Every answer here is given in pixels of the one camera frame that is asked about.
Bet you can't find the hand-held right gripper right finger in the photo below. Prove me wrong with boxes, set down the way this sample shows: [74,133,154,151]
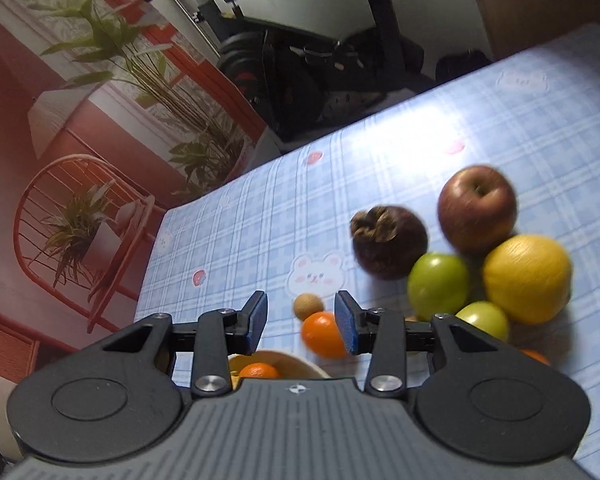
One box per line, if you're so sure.
[334,290,518,395]

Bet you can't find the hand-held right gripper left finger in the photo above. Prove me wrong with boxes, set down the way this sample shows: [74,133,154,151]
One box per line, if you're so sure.
[102,290,270,397]

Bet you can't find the small orange tangerine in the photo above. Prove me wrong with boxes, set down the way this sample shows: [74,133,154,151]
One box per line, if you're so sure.
[301,311,351,359]
[238,362,282,380]
[520,349,552,367]

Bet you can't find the small tan longan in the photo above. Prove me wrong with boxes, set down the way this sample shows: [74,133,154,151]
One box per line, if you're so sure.
[293,293,326,322]

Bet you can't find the beige round plate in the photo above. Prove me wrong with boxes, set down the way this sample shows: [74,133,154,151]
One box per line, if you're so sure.
[227,350,331,391]

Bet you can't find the large green fruit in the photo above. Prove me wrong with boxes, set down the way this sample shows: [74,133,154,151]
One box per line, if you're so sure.
[407,252,472,322]

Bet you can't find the small green fruit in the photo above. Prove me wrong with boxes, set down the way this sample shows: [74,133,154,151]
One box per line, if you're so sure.
[455,301,510,343]

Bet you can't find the red apple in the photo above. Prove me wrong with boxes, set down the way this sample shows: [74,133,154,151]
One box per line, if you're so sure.
[438,165,518,255]

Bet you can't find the yellow lemon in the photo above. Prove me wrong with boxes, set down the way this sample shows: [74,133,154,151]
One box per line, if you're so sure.
[482,234,573,326]

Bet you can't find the dark purple mangosteen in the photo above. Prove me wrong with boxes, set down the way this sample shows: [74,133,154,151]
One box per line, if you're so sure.
[350,205,429,281]

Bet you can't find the blue plaid tablecloth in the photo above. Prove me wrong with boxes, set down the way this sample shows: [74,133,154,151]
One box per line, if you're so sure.
[134,22,600,480]

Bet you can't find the black exercise bike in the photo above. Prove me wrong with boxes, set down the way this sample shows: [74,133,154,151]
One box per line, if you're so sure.
[140,0,431,143]

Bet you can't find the black bag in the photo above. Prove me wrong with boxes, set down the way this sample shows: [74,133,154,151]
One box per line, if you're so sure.
[436,50,492,83]

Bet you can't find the brown wooden panel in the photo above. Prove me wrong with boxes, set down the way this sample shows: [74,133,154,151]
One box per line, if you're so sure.
[460,0,600,61]

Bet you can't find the wall poster with chair and plants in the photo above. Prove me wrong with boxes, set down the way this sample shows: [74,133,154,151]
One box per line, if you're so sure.
[0,0,271,376]

